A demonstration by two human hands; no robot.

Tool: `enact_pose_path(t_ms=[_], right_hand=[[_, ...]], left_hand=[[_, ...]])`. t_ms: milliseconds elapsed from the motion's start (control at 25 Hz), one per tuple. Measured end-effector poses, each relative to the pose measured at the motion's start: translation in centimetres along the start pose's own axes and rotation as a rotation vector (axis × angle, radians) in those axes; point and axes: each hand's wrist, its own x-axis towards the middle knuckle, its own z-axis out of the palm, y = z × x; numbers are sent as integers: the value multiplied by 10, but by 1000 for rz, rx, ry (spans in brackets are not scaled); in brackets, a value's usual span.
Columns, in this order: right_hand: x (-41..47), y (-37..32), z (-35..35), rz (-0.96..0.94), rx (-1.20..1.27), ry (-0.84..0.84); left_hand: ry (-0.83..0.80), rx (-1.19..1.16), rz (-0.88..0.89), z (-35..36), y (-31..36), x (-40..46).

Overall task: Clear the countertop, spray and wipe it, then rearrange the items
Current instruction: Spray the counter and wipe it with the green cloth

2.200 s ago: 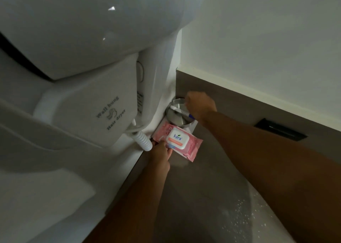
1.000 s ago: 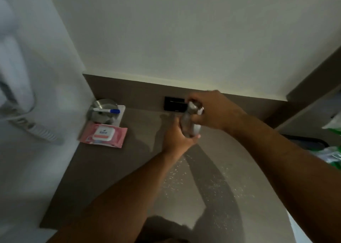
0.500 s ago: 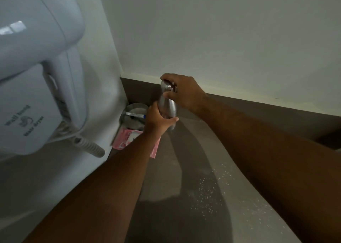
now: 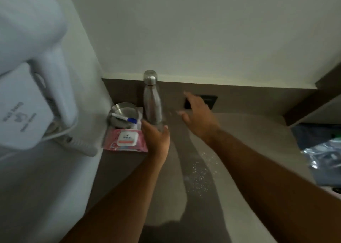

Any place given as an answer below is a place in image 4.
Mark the clear plastic bag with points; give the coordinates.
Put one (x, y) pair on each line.
(323, 154)

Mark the person's right hand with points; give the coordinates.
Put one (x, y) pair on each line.
(202, 121)

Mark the white pen with blue cap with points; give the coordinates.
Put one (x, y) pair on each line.
(125, 117)

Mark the white wall hair dryer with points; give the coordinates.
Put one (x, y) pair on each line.
(29, 26)

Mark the person's left thumb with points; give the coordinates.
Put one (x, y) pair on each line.
(165, 132)

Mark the round stainless steel container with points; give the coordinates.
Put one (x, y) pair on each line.
(123, 111)

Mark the black wall socket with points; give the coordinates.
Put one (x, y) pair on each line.
(206, 101)

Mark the stainless steel water bottle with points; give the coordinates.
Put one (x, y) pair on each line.
(152, 104)

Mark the person's right thumb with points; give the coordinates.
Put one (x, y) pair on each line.
(183, 114)

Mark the person's left forearm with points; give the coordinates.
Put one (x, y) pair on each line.
(125, 202)

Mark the person's right forearm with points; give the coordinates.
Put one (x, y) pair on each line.
(271, 186)

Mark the pink wet wipes pack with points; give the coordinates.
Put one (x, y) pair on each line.
(125, 141)

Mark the white hair dryer wall holder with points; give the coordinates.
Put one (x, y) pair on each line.
(22, 117)

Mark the brown wooden ledge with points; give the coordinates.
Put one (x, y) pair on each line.
(311, 104)

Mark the person's left hand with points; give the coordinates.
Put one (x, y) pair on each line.
(157, 142)

